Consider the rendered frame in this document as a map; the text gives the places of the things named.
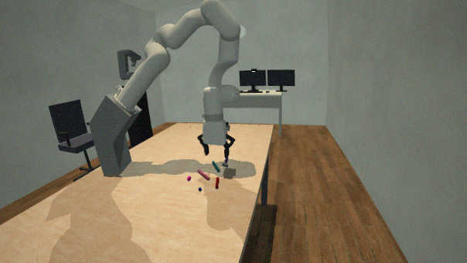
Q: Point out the pink rod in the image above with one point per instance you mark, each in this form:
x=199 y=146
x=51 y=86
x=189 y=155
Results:
x=203 y=174

